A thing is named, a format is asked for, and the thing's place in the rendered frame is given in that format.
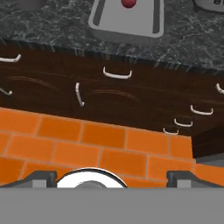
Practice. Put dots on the dark wood cabinet run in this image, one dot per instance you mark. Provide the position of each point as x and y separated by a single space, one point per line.
145 99

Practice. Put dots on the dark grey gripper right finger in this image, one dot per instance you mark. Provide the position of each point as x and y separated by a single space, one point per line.
179 178

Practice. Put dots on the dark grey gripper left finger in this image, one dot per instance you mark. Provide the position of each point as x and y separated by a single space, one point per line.
43 178

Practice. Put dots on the red tomato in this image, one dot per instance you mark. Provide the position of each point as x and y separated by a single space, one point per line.
128 3

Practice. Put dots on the white round disc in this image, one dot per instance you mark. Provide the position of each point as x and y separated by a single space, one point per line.
87 176

